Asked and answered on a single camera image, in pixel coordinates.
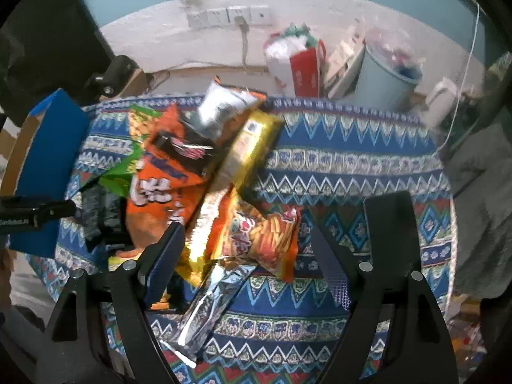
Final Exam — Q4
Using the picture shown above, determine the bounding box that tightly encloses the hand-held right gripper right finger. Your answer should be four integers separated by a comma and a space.
311, 191, 459, 384

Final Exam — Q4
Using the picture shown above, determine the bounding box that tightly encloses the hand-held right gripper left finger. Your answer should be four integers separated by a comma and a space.
24, 223, 187, 384

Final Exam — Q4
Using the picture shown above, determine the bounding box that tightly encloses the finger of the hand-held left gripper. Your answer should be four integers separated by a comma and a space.
0, 195, 76, 233

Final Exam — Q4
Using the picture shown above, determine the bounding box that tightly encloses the long gold snack packet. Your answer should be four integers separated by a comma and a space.
176, 109, 285, 289

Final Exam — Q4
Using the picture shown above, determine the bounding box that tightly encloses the grey and orange snack bag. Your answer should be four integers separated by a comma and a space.
197, 77, 268, 141

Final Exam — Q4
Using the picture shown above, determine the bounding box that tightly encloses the dark snack packet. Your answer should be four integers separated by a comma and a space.
78, 186, 129, 251

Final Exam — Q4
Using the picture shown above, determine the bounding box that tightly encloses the silver foil snack packet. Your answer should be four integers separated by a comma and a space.
176, 260, 257, 358

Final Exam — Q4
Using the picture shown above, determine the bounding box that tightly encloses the blue cardboard box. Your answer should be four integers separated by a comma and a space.
0, 88, 92, 257

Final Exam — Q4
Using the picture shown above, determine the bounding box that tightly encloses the large orange chip bag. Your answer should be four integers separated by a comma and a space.
126, 104, 225, 257

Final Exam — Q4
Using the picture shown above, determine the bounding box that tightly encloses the orange stick snack packet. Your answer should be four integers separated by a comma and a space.
216, 202, 301, 283

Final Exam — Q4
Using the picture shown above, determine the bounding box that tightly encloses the green snack bag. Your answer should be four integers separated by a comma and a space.
98, 103, 179, 197

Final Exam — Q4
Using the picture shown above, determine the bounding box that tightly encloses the patterned blue tablecloth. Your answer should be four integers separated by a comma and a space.
24, 92, 459, 384

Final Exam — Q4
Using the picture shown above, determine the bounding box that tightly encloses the small black snack packet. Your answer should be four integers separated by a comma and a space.
154, 122, 217, 177

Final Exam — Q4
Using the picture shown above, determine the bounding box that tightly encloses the black clamp knob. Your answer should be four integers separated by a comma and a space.
84, 54, 140, 100

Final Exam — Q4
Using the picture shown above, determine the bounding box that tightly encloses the grey cloth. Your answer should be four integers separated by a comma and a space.
439, 120, 512, 300

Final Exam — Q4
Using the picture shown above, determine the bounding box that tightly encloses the dark panel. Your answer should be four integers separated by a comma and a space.
0, 0, 117, 129

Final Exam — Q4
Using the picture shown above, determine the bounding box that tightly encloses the light blue trash bin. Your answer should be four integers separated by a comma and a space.
354, 28, 425, 113

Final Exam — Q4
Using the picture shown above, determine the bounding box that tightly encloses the white kettle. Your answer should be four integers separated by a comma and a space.
423, 78, 459, 129

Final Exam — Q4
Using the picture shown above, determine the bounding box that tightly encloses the red and white paper bag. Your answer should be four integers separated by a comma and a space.
265, 23, 327, 99

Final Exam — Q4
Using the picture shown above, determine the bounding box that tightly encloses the white cardboard packaging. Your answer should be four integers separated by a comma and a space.
322, 19, 367, 100

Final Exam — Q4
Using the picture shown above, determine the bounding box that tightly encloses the grey plug cable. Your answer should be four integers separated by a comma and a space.
234, 16, 251, 69

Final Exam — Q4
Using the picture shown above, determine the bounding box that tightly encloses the white wall socket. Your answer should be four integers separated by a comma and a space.
250, 5, 271, 24
208, 8, 229, 27
227, 5, 252, 25
187, 10, 209, 29

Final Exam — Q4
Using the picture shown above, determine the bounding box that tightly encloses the thin white cable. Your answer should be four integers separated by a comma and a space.
436, 3, 481, 153

